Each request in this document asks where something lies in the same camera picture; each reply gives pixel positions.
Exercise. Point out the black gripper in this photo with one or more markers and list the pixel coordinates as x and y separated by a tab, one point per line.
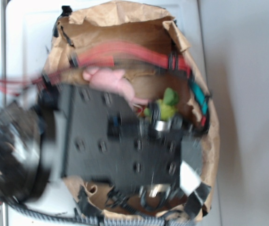
100	139

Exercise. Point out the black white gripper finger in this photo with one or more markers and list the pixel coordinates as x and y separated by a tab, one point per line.
189	179

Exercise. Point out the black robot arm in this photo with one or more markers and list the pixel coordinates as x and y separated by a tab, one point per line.
27	144

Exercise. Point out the pink plush toy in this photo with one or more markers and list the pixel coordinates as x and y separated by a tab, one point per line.
113	81

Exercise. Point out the green yellow plush toy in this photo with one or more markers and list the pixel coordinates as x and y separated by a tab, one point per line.
163	109

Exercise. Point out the brown paper bag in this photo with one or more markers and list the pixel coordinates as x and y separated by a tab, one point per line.
145	41

